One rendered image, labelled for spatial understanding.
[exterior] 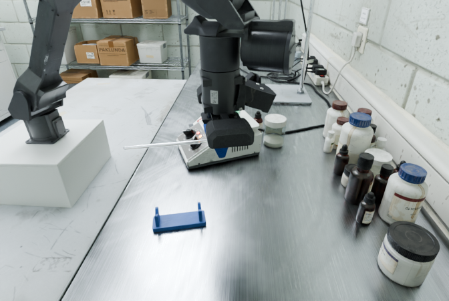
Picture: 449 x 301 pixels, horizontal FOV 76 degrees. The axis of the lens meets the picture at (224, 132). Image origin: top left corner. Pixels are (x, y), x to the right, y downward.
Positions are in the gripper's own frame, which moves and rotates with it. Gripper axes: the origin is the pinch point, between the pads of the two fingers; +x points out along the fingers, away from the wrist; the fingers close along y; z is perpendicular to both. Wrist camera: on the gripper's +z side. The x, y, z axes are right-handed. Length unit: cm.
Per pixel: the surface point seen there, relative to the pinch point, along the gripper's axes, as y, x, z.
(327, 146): 19.0, 16.7, 31.3
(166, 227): -1.5, 17.0, -10.7
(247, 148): 19.7, 15.2, 9.7
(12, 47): 323, 47, -189
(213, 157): 18.0, 15.7, 0.6
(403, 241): -16.1, 11.0, 24.7
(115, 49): 251, 38, -63
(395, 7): 38, -15, 56
